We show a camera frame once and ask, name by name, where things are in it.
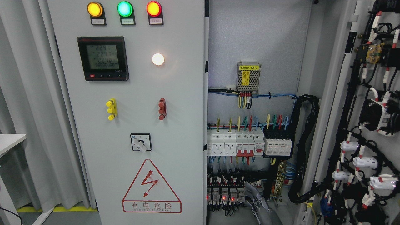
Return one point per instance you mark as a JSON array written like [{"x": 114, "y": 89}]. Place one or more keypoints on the perforated metal power supply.
[{"x": 248, "y": 76}]

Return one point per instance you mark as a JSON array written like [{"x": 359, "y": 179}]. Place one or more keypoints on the red terminal post pair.
[{"x": 162, "y": 109}]

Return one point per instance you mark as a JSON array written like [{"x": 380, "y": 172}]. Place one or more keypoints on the white lit indicator lamp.
[{"x": 158, "y": 59}]

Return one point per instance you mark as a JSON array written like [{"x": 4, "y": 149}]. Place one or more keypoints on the grey robotic left hand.
[{"x": 264, "y": 214}]

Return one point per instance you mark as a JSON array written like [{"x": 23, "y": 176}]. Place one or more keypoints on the red electric danger warning sticker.
[{"x": 149, "y": 192}]

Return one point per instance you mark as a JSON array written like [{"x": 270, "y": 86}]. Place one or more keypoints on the green indicator lamp left door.
[{"x": 126, "y": 13}]

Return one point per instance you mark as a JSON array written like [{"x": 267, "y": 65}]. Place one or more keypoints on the grey cabinet door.
[
  {"x": 177, "y": 141},
  {"x": 348, "y": 162}
]

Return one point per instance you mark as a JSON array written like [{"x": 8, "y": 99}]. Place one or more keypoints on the red indicator lamp left door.
[{"x": 155, "y": 13}]

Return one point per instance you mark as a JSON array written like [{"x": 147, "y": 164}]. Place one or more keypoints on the white socket breaker row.
[{"x": 235, "y": 143}]

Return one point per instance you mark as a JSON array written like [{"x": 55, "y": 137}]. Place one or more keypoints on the black digital power meter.
[{"x": 103, "y": 58}]

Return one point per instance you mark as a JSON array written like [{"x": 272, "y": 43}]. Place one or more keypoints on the yellow indicator lamp left door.
[{"x": 96, "y": 13}]

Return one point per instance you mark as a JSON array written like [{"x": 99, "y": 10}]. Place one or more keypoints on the brass terminal bar right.
[{"x": 279, "y": 181}]

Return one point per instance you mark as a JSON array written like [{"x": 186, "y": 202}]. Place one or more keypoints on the white table edge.
[{"x": 8, "y": 141}]

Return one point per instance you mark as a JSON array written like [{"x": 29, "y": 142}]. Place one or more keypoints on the left door rotary selector switch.
[{"x": 141, "y": 142}]

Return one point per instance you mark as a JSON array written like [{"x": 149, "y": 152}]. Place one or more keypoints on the relay row with red lights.
[{"x": 222, "y": 196}]

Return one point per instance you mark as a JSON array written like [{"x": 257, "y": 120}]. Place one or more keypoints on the black surge protector module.
[{"x": 278, "y": 143}]

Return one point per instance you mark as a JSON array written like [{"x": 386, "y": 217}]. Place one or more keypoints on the grey curtain left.
[{"x": 46, "y": 169}]

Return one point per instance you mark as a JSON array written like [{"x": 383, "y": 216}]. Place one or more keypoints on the yellow terminal post pair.
[{"x": 112, "y": 109}]

